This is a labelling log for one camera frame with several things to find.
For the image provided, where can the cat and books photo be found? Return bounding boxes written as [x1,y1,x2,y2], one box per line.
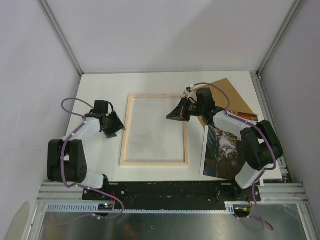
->
[200,110,257,180]

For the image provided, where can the white wooden picture frame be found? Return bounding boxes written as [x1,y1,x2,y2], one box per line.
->
[119,93,189,167]

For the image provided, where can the brown cardboard backing board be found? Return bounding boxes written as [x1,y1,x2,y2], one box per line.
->
[191,78,258,121]

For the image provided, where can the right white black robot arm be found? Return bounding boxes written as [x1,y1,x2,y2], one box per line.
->
[166,85,284,201]

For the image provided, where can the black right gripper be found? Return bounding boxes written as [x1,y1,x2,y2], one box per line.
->
[166,96,205,122]

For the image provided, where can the aluminium front rail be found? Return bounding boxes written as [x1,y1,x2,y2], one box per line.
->
[36,182,309,204]

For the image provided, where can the left aluminium corner post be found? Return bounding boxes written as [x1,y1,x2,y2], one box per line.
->
[37,0,84,77]

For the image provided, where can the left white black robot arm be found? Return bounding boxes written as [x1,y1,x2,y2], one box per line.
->
[47,98,126,200]

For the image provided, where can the aluminium corner post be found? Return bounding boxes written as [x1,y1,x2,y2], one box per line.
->
[37,0,84,77]
[256,0,306,78]

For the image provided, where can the right aluminium corner post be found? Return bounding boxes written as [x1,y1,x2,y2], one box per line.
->
[256,0,306,78]

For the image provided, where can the grey slotted cable duct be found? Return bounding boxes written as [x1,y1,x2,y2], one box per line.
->
[44,201,237,215]

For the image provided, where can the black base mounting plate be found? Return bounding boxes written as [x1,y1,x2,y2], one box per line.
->
[82,181,261,211]

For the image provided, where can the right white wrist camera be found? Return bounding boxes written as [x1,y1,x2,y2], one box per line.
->
[184,84,197,102]

